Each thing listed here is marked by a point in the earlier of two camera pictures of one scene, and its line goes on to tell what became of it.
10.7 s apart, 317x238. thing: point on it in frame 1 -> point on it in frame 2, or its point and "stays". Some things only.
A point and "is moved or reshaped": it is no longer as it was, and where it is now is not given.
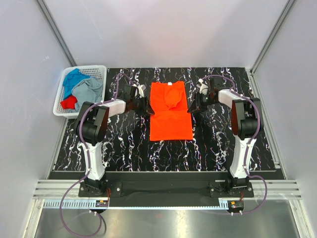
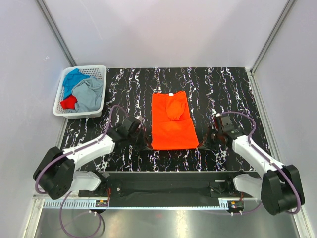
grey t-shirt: x=89 y=89 stays
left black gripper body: x=139 y=105 -> x=137 y=140
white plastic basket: x=96 y=72 stays
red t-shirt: x=69 y=103 stays
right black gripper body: x=202 y=100 -> x=212 y=140
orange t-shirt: x=171 y=121 is moved or reshaped
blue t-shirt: x=71 y=79 stays
